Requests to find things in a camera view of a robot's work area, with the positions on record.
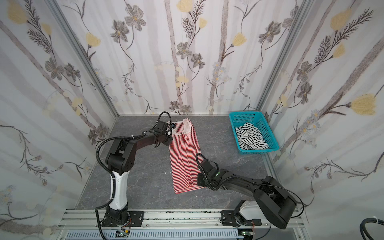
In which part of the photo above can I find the black white striped tank top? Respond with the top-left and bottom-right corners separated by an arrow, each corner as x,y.
235,123 -> 270,151

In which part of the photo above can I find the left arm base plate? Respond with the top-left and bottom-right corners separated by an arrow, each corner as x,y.
100,210 -> 145,228

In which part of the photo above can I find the white perforated cable duct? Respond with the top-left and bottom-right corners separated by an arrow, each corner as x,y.
64,229 -> 245,240

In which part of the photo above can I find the red white striped tank top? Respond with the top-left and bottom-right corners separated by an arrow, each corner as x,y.
169,118 -> 201,194

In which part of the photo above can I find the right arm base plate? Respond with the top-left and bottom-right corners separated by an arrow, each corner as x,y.
220,210 -> 262,228

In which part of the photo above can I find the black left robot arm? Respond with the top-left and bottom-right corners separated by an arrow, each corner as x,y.
96,120 -> 176,227

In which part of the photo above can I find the teal plastic basket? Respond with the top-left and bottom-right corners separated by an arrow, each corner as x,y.
229,111 -> 280,155

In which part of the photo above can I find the black corrugated left cable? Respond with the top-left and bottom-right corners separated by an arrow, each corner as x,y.
94,136 -> 148,240

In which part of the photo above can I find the black cable far right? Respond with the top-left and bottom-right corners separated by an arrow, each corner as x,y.
359,217 -> 384,240

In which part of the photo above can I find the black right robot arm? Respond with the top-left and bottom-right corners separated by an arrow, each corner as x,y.
197,160 -> 298,230

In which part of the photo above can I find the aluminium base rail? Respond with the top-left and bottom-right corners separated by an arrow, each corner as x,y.
56,208 -> 307,230

